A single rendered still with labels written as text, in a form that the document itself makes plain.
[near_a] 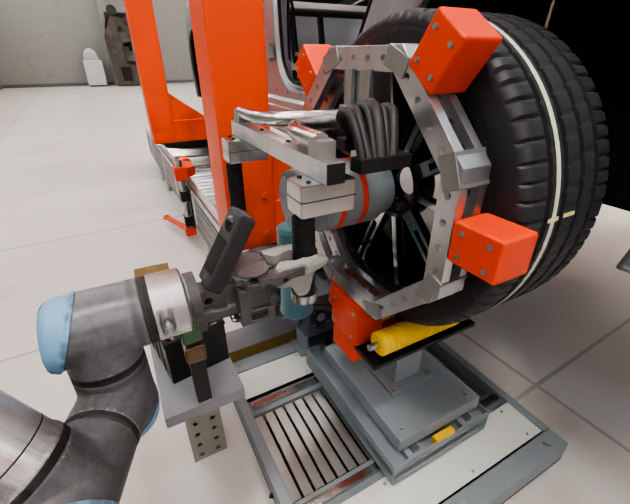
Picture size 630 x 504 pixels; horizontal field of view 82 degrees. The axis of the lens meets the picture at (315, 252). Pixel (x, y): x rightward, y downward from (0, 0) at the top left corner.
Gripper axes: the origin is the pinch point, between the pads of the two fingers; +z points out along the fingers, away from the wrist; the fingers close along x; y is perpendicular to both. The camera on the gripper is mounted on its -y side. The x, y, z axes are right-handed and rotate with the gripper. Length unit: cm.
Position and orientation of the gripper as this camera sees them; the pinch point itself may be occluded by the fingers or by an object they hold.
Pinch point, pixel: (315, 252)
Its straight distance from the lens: 57.8
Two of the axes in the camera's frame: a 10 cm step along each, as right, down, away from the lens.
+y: 0.0, 8.8, 4.7
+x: 4.8, 4.2, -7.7
